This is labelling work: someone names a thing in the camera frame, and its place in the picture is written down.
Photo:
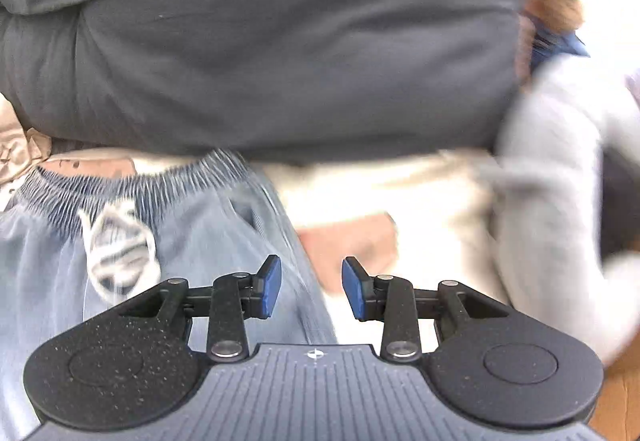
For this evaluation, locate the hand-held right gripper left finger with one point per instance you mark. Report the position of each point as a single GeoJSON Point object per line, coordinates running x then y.
{"type": "Point", "coordinates": [269, 286]}

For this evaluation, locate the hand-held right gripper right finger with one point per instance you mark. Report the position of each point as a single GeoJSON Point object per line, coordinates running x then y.
{"type": "Point", "coordinates": [352, 288]}

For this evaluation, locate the light blue denim pants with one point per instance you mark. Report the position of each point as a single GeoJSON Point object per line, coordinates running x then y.
{"type": "Point", "coordinates": [45, 271]}

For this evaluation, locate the cream printed bed sheet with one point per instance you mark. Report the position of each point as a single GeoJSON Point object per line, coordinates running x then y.
{"type": "Point", "coordinates": [440, 201]}

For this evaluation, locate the white grey striped cloth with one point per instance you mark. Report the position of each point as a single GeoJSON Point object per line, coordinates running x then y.
{"type": "Point", "coordinates": [120, 251]}

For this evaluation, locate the grey curved pillow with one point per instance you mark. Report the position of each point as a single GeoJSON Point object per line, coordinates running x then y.
{"type": "Point", "coordinates": [550, 171]}

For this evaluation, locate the dark grey duvet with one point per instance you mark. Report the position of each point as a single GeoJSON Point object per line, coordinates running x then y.
{"type": "Point", "coordinates": [275, 46]}

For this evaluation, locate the black cloth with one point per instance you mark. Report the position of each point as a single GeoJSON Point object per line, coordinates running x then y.
{"type": "Point", "coordinates": [622, 201]}

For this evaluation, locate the beige crumpled cloth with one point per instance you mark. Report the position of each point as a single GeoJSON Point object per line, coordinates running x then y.
{"type": "Point", "coordinates": [20, 146]}

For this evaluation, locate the brown cardboard sheet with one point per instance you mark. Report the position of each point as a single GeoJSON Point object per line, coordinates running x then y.
{"type": "Point", "coordinates": [617, 396]}

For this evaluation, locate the dark blue cloth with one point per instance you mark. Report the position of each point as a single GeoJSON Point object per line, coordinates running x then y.
{"type": "Point", "coordinates": [555, 46]}

